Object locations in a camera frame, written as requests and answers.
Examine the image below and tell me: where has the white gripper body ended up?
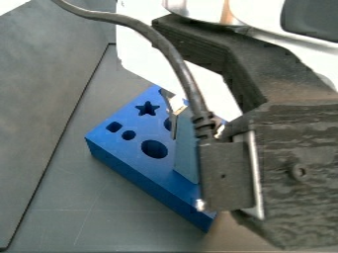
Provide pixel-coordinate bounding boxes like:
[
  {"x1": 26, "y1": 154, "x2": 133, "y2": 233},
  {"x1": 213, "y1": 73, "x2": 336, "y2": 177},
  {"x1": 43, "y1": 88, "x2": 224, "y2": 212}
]
[{"x1": 117, "y1": 0, "x2": 338, "y2": 121}]

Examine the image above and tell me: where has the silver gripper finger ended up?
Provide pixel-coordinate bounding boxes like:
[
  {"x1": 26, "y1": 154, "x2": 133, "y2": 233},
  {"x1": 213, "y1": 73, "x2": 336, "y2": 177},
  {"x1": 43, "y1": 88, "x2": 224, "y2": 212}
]
[{"x1": 161, "y1": 88, "x2": 187, "y2": 138}]

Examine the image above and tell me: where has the light blue rectangular block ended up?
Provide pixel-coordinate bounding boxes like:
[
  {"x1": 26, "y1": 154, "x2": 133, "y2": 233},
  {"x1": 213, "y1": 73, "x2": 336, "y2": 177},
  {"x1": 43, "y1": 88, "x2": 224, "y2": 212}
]
[{"x1": 174, "y1": 109, "x2": 199, "y2": 184}]

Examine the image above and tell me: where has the black camera cable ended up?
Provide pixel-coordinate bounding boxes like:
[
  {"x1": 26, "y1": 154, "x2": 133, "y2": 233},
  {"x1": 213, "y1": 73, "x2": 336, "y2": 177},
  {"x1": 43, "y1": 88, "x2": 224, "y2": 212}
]
[{"x1": 53, "y1": 0, "x2": 257, "y2": 212}]

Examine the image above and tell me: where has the black camera mount housing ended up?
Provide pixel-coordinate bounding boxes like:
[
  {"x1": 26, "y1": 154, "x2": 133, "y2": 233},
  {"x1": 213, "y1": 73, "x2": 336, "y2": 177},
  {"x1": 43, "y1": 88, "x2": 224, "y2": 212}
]
[{"x1": 153, "y1": 15, "x2": 338, "y2": 249}]

